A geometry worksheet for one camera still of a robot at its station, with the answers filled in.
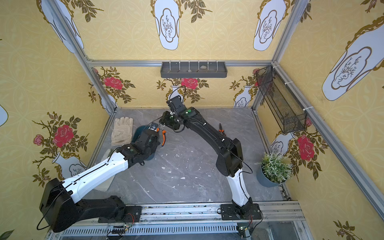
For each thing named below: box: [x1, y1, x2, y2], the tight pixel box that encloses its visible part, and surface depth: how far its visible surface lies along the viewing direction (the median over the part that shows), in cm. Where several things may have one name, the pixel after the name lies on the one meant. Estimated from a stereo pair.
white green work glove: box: [111, 135, 122, 147], surface depth 105 cm
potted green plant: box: [254, 152, 293, 184], surface depth 75 cm
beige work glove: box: [111, 116, 134, 146], surface depth 108 cm
